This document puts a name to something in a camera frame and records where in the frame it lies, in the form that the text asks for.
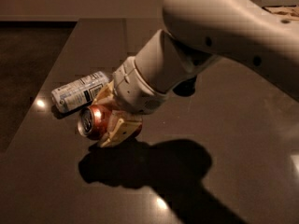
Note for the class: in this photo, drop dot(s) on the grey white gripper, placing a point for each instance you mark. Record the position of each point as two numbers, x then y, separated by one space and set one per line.
135 89

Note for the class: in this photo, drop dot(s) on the red coke can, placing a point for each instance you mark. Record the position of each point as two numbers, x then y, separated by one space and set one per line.
93 121

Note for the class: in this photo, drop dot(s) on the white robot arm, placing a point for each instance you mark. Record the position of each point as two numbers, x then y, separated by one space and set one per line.
196 33

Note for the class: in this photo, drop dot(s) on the dark blue pepsi can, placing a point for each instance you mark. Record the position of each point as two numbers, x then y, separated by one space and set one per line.
185 88

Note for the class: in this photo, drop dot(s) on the clear plastic water bottle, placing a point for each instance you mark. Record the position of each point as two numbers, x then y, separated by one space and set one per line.
79 92

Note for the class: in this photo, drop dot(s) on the black wire basket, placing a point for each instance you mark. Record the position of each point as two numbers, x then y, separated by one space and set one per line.
285 12

